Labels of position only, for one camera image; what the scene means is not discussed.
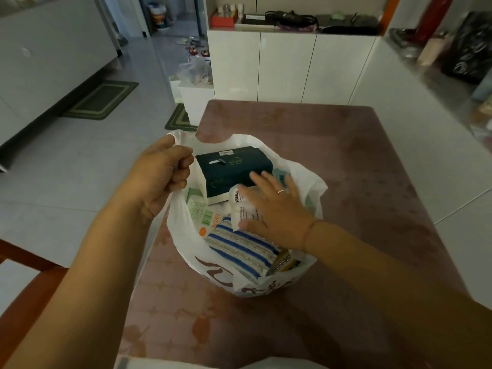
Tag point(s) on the person's left hand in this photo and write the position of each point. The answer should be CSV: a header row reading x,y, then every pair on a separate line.
x,y
157,180

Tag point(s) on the person's right hand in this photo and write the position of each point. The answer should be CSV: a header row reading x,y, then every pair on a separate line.
x,y
280,219

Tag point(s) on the white labelled pouch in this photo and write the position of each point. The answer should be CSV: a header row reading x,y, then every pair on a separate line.
x,y
242,211

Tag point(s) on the blue striped pack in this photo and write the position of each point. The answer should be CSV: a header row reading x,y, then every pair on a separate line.
x,y
242,251

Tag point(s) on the green white cotton pack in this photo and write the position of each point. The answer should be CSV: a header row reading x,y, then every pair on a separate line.
x,y
201,217

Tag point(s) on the white plastic shopping bag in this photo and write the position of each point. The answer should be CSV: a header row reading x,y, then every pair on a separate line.
x,y
184,242

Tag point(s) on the dark green box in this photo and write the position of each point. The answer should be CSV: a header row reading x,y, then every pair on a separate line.
x,y
226,165

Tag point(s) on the person's left forearm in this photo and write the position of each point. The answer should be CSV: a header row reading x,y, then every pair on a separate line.
x,y
84,299

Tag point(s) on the person's right forearm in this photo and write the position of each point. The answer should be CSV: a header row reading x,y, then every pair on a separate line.
x,y
403,303

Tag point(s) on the clear plastic bag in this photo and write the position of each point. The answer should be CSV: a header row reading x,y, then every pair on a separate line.
x,y
195,72

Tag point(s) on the person's grey shirt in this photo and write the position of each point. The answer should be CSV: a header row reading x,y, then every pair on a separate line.
x,y
284,363

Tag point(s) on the black patterned bag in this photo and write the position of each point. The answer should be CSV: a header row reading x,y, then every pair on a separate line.
x,y
471,49

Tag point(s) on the small green floor mat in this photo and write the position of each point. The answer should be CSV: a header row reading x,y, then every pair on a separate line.
x,y
180,119

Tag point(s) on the white square box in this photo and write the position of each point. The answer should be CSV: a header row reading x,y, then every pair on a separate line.
x,y
196,101

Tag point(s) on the reddish brown table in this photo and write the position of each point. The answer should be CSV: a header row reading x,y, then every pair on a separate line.
x,y
346,149

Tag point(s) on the large green floor mat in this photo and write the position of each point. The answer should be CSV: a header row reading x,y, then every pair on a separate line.
x,y
100,100

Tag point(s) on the white counter unit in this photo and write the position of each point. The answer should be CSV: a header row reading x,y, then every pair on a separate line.
x,y
403,142

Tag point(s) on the white door cabinet row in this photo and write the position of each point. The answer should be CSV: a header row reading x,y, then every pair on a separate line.
x,y
284,69

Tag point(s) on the white sideboard cabinet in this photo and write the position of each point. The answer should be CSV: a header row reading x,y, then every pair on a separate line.
x,y
50,72

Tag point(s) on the red box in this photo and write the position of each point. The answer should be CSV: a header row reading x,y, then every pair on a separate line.
x,y
223,19

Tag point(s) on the orange wooden chair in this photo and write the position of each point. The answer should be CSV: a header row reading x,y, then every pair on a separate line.
x,y
27,303

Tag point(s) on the black white flat box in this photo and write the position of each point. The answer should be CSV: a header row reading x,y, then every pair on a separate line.
x,y
253,22

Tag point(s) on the grey tray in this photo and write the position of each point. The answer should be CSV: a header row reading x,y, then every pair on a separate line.
x,y
348,23

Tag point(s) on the beige bottle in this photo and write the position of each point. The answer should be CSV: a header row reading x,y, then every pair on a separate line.
x,y
432,49

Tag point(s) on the orange label pack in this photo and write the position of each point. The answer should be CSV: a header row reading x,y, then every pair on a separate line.
x,y
482,111

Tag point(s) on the red cylinder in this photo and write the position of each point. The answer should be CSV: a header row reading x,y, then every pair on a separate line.
x,y
434,19

